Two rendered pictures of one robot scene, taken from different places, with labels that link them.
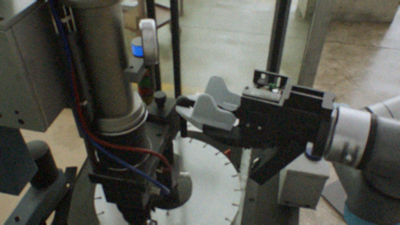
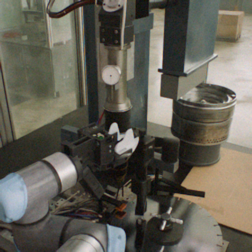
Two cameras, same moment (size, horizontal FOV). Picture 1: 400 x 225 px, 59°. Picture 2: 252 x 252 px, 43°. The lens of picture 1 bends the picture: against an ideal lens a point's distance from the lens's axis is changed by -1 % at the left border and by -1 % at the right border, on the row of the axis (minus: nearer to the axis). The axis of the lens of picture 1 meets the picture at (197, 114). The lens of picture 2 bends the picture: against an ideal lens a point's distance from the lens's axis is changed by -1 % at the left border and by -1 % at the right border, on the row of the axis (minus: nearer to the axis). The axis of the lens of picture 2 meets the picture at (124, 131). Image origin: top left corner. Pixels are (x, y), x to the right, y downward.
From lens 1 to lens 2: 90 cm
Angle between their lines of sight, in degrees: 86
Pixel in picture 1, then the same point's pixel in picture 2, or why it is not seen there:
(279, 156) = not seen: hidden behind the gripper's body
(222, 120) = not seen: hidden behind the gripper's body
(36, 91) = (100, 66)
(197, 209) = (138, 240)
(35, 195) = (156, 156)
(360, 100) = not seen: outside the picture
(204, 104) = (113, 129)
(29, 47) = (103, 50)
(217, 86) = (127, 136)
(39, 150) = (169, 140)
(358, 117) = (52, 157)
